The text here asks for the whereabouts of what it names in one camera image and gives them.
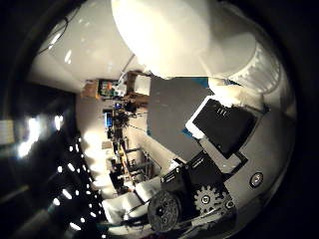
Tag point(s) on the dark grey work table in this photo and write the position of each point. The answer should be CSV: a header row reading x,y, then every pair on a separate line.
x,y
169,109

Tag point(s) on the teal table clamp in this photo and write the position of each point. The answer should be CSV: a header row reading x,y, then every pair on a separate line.
x,y
186,132

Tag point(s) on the small blue background screen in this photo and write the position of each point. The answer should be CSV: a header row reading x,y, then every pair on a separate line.
x,y
108,119

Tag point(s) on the shelf with colourful items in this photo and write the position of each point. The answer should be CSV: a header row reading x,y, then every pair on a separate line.
x,y
106,89

